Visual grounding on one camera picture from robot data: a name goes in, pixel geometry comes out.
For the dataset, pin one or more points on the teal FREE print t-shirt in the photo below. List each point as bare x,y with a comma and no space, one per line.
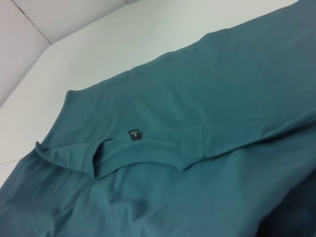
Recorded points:
185,123

